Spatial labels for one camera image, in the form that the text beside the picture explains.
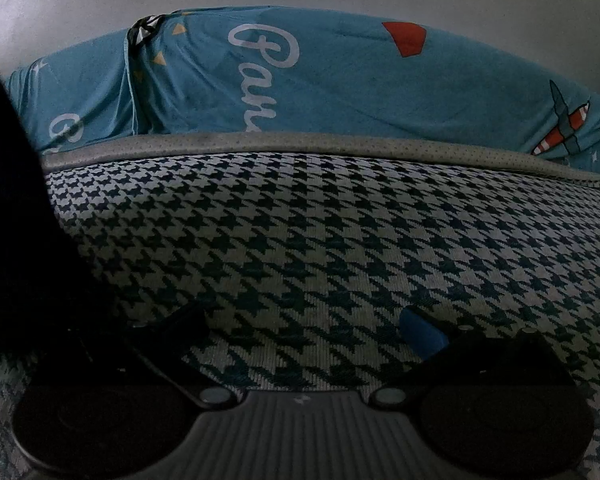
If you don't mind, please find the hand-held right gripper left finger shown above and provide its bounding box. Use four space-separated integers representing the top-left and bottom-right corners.
30 306 242 409

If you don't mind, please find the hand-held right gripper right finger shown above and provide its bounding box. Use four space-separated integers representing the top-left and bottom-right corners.
371 308 579 409

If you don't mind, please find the purple floral garment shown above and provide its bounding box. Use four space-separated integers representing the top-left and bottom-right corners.
0 47 113 358

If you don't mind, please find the houndstooth mattress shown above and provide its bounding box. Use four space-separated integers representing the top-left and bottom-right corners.
0 132 600 480

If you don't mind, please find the blue printed bed bumper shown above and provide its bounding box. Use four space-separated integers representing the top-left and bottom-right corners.
2 7 600 173

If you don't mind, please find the black white striped strap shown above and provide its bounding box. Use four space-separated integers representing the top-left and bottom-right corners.
129 14 165 50

